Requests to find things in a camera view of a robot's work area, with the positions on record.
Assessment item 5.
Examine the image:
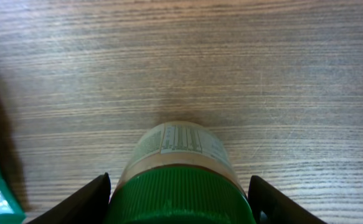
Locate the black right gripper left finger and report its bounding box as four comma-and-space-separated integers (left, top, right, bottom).
29, 173, 111, 224

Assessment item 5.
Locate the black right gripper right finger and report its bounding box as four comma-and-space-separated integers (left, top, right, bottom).
247, 175, 326, 224

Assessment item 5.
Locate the green lid jar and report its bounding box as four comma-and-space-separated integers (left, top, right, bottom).
103, 121, 255, 224

